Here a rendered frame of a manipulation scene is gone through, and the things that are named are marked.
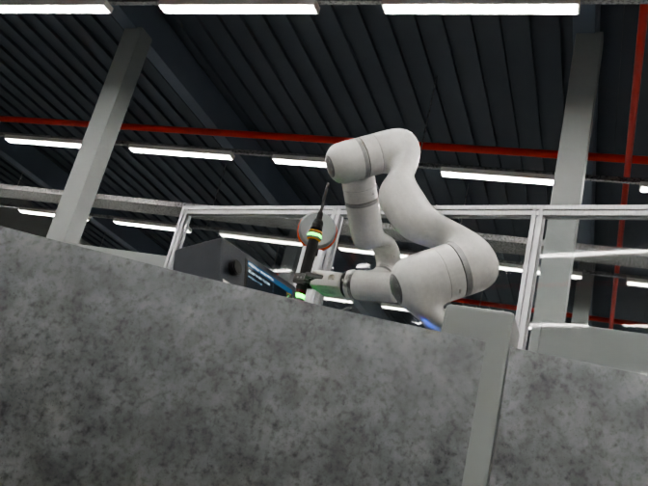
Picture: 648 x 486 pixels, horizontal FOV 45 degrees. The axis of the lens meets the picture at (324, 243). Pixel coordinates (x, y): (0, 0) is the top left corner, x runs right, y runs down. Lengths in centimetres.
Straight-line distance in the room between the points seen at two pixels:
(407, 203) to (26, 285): 133
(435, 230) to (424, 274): 15
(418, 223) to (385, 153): 23
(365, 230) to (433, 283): 52
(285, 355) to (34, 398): 14
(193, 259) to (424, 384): 101
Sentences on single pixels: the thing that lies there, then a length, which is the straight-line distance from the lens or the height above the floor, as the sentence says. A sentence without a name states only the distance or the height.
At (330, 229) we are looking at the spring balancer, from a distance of 310.
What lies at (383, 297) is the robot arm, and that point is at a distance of 215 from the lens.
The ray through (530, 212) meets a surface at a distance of 292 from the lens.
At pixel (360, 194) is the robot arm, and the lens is 203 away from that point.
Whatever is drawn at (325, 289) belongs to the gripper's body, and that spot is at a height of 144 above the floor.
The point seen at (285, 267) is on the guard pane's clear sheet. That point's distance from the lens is 331.
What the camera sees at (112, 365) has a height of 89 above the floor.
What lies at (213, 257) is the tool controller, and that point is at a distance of 139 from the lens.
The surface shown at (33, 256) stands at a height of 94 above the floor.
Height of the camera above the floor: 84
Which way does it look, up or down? 19 degrees up
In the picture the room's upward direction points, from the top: 14 degrees clockwise
